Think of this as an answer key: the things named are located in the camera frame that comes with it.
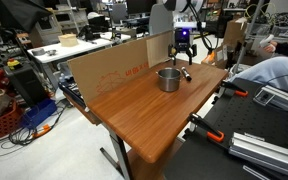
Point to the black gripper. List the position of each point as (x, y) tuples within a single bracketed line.
[(182, 40)]

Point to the black marker with white cap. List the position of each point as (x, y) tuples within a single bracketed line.
[(186, 74)]

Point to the white VR controller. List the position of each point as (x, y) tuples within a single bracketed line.
[(266, 40)]

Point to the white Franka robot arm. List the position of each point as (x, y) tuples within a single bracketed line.
[(184, 15)]

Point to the stainless steel pot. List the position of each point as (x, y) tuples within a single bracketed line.
[(169, 84)]

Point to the person's hand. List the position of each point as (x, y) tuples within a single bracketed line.
[(270, 47)]

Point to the open cardboard box with orange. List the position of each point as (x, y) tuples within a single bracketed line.
[(215, 56)]

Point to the grey office chair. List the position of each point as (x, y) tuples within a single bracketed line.
[(160, 19)]

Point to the tall brown cardboard box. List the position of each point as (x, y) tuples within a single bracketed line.
[(234, 31)]

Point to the black computer monitor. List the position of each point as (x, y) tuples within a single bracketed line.
[(140, 6)]

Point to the slanted silver metal pole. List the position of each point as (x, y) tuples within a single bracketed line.
[(249, 35)]

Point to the brown cardboard sheet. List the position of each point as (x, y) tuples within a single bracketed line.
[(114, 68)]

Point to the black perforated breadboard table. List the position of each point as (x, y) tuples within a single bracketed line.
[(244, 116)]

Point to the white work table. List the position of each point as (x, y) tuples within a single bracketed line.
[(74, 48)]

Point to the grey metal table leg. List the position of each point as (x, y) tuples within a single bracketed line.
[(120, 150)]

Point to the light wooden box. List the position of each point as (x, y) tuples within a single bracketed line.
[(68, 40)]

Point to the black tray under cardboard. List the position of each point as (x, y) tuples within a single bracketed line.
[(72, 91)]

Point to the large silver aluminium extrusion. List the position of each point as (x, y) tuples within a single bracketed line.
[(267, 153)]

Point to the small metal bowl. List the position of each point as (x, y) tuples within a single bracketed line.
[(51, 52)]

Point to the grey tape roll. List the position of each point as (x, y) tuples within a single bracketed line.
[(38, 52)]

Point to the blue plastic bin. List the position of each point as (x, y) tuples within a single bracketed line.
[(39, 113)]

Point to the black equipment cabinet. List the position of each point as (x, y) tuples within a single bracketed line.
[(25, 83)]

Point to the black photo umbrella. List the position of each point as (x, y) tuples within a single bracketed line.
[(20, 13)]

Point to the yellow and red emergency button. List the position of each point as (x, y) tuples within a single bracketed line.
[(14, 63)]

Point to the red plastic basket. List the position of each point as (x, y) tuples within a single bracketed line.
[(4, 125)]

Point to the silver extrusion with black switch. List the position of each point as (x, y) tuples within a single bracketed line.
[(284, 98)]

